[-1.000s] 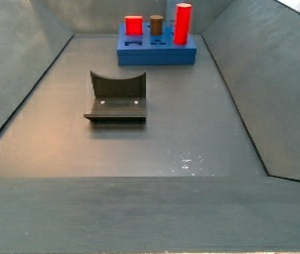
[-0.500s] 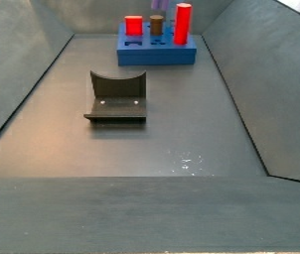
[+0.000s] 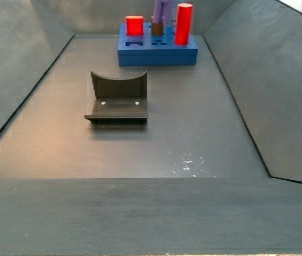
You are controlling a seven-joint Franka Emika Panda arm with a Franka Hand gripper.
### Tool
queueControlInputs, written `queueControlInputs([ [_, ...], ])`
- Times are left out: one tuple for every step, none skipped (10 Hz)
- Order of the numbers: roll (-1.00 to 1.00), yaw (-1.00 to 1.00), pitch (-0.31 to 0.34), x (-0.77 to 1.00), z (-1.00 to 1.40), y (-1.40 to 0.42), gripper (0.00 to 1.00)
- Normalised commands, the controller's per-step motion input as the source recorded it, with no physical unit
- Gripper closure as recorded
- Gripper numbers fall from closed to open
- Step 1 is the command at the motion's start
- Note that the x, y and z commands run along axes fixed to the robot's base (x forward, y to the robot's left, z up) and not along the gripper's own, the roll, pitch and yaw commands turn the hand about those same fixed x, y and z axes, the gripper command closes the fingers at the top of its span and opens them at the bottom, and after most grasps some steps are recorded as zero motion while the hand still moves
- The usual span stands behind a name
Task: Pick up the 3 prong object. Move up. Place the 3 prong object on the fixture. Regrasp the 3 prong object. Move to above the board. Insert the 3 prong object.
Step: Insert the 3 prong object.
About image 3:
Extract short red peg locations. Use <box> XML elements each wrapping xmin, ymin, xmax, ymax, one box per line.
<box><xmin>126</xmin><ymin>15</ymin><xmax>145</xmax><ymax>36</ymax></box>

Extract black curved fixture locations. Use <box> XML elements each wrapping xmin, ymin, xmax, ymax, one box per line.
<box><xmin>85</xmin><ymin>73</ymin><xmax>149</xmax><ymax>122</ymax></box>

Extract purple three prong object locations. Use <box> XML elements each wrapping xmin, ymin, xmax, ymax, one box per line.
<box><xmin>153</xmin><ymin>0</ymin><xmax>174</xmax><ymax>25</ymax></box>

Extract brown cylinder peg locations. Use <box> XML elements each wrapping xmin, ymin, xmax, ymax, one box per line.
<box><xmin>152</xmin><ymin>23</ymin><xmax>165</xmax><ymax>36</ymax></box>

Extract tall red hexagonal peg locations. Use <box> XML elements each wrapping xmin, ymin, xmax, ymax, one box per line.
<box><xmin>176</xmin><ymin>3</ymin><xmax>194</xmax><ymax>45</ymax></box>

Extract blue peg board base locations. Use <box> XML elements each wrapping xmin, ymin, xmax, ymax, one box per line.
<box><xmin>118</xmin><ymin>22</ymin><xmax>198</xmax><ymax>66</ymax></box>

